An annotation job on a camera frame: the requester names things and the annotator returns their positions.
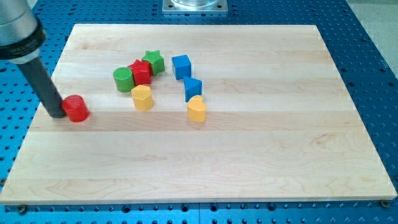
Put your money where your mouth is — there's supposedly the yellow heart block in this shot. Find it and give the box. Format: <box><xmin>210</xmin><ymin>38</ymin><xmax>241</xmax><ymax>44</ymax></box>
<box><xmin>187</xmin><ymin>95</ymin><xmax>206</xmax><ymax>123</ymax></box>

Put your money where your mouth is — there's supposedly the light wooden board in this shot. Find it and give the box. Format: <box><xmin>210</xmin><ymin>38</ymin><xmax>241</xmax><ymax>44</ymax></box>
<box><xmin>1</xmin><ymin>24</ymin><xmax>397</xmax><ymax>205</ymax></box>

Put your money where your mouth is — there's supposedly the board clamp screw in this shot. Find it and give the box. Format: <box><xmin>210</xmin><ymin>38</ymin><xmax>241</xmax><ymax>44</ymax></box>
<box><xmin>379</xmin><ymin>200</ymin><xmax>391</xmax><ymax>208</ymax></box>
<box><xmin>16</xmin><ymin>205</ymin><xmax>28</xmax><ymax>215</ymax></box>

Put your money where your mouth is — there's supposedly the left board clamp screw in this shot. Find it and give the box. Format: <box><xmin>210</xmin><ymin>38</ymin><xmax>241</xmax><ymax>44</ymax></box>
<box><xmin>16</xmin><ymin>205</ymin><xmax>28</xmax><ymax>215</ymax></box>

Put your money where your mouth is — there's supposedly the right board clamp screw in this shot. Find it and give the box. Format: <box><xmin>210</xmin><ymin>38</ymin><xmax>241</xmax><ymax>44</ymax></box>
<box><xmin>379</xmin><ymin>200</ymin><xmax>391</xmax><ymax>208</ymax></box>

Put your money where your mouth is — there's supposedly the red star block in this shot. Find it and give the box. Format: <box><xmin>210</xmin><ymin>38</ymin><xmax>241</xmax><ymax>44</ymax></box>
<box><xmin>127</xmin><ymin>60</ymin><xmax>152</xmax><ymax>86</ymax></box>

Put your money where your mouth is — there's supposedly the yellow hexagon block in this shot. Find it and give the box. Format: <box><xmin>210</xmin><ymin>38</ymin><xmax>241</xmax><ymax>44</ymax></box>
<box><xmin>131</xmin><ymin>85</ymin><xmax>154</xmax><ymax>111</ymax></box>

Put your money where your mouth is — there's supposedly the blue triangle block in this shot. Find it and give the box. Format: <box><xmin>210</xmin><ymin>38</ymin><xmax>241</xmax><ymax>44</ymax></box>
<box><xmin>183</xmin><ymin>76</ymin><xmax>203</xmax><ymax>102</ymax></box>

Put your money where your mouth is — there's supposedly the green star block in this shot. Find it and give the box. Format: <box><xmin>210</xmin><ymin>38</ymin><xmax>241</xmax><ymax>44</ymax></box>
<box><xmin>142</xmin><ymin>50</ymin><xmax>165</xmax><ymax>76</ymax></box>

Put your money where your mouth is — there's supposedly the green cylinder block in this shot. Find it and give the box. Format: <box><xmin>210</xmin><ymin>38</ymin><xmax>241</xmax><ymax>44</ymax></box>
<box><xmin>113</xmin><ymin>67</ymin><xmax>135</xmax><ymax>92</ymax></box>

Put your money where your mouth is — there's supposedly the red cylinder block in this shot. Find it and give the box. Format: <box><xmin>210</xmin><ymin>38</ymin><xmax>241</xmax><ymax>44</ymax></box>
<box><xmin>62</xmin><ymin>95</ymin><xmax>90</xmax><ymax>123</ymax></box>

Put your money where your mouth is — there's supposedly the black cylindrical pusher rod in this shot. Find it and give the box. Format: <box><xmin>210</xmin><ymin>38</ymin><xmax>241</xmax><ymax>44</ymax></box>
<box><xmin>17</xmin><ymin>57</ymin><xmax>66</xmax><ymax>118</ymax></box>

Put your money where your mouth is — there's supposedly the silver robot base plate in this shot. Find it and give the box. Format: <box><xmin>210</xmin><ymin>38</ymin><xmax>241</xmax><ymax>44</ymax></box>
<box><xmin>162</xmin><ymin>0</ymin><xmax>228</xmax><ymax>14</ymax></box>

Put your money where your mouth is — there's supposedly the blue cube block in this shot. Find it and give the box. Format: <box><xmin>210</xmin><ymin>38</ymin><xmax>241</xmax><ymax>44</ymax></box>
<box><xmin>172</xmin><ymin>55</ymin><xmax>192</xmax><ymax>80</ymax></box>

